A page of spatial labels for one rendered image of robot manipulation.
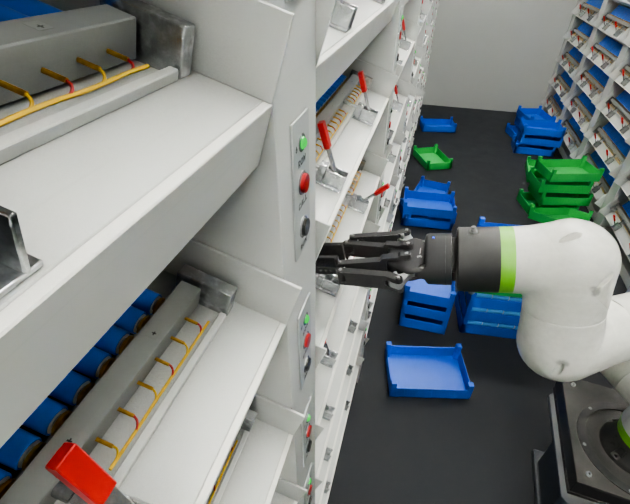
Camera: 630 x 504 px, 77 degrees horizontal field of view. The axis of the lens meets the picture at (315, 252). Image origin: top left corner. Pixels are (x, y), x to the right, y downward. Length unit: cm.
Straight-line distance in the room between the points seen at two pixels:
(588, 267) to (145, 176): 50
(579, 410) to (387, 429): 60
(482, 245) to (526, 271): 6
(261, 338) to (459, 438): 131
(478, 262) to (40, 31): 49
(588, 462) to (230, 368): 109
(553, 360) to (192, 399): 48
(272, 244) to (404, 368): 143
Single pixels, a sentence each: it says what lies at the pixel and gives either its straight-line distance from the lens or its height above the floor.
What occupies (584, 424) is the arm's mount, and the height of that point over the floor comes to 35.
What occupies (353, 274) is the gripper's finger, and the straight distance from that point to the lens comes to 57.
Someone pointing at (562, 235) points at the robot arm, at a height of 107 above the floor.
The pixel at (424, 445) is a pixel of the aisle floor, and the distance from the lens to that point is 156.
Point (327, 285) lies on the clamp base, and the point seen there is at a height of 91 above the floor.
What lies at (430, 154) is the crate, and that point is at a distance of 348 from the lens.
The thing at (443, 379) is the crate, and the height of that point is 0.
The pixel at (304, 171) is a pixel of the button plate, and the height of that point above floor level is 121.
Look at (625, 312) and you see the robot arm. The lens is 70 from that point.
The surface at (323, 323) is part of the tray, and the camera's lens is 62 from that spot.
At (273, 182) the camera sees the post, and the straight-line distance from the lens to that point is 28.
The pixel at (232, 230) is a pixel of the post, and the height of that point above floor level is 118.
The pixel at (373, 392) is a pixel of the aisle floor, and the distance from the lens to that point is 163.
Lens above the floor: 135
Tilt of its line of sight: 38 degrees down
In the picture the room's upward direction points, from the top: straight up
